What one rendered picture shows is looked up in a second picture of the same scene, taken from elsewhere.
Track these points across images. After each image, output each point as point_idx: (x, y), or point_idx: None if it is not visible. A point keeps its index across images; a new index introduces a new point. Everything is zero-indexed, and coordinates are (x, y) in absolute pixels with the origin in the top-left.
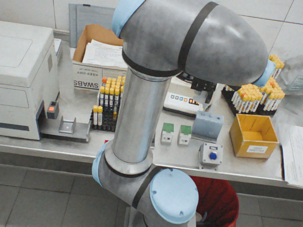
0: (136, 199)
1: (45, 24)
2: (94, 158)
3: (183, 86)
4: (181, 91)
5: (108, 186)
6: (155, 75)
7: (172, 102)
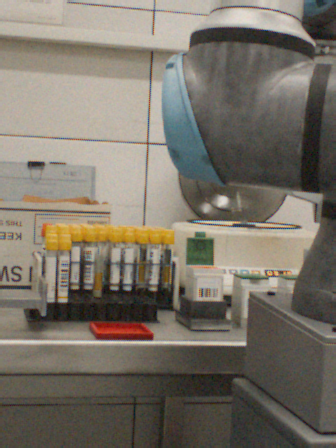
0: (315, 100)
1: None
2: (75, 345)
3: (242, 236)
4: (240, 253)
5: (222, 111)
6: None
7: (225, 279)
